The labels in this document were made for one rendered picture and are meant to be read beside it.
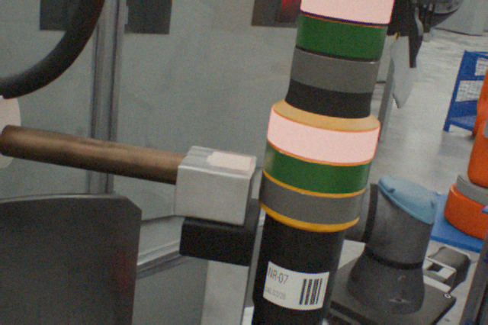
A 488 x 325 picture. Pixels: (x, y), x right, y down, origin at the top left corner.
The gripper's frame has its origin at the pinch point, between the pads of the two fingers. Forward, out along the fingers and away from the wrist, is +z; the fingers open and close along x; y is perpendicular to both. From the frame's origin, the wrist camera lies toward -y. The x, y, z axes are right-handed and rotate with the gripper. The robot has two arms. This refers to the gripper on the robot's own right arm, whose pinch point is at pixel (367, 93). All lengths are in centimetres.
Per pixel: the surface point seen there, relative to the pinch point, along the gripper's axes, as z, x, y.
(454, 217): 137, 86, 329
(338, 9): -14, -26, -52
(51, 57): -10, -16, -57
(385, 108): 113, 232, 487
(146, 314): 62, 46, 6
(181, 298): 62, 46, 17
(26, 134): -7, -15, -58
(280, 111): -9, -24, -52
